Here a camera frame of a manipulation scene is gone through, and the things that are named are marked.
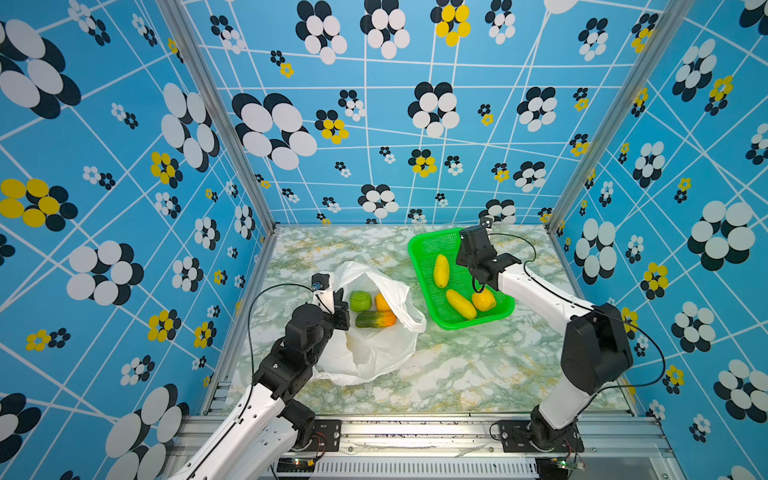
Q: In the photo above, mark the orange yellow toy fruit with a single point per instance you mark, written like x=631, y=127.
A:
x=381, y=303

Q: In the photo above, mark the left aluminium frame post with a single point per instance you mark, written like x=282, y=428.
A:
x=181, y=29

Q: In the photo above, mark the front aluminium rail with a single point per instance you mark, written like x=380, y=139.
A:
x=459, y=447

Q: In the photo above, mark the aluminium frame post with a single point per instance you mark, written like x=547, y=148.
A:
x=181, y=29
x=670, y=21

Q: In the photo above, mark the white plastic bag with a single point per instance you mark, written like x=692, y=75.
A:
x=362, y=354

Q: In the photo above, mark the green plastic basket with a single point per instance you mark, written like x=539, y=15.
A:
x=423, y=250

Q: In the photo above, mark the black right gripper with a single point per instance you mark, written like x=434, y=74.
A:
x=460, y=256

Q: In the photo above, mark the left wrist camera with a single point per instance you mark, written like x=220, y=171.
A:
x=322, y=287

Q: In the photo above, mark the orange toy mango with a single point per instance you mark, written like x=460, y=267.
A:
x=375, y=319

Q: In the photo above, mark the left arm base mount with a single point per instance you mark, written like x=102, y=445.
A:
x=319, y=435

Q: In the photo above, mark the right aluminium frame post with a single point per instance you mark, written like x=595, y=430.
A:
x=670, y=21

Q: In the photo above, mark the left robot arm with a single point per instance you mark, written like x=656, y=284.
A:
x=267, y=421

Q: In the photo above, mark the long yellow toy mango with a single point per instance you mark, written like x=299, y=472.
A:
x=441, y=271

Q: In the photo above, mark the green toy fruit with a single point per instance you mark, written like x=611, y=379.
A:
x=360, y=301

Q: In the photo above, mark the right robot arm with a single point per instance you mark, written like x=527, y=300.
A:
x=595, y=352

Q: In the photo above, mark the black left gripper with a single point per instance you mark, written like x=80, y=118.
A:
x=340, y=312

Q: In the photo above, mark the wrinkled yellow toy fruit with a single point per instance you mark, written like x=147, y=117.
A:
x=484, y=301

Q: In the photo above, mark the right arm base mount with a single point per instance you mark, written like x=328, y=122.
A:
x=536, y=436

